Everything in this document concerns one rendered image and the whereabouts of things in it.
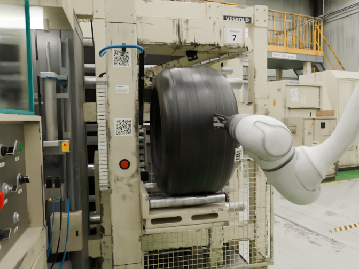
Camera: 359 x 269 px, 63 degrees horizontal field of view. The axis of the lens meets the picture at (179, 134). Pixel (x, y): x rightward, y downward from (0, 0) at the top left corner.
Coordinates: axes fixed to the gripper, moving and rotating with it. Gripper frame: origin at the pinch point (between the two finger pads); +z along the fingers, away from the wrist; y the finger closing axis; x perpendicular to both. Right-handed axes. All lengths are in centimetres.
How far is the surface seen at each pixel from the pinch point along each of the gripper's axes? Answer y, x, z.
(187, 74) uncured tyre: 7.4, -15.6, 18.1
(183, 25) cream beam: 0, -42, 58
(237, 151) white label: -10.2, 14.0, 4.5
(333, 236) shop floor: -181, 146, 140
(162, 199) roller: 18.4, 35.5, 13.5
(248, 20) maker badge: -51, -52, 91
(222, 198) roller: -7.8, 36.8, 12.7
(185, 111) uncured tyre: 11.2, -2.0, 5.6
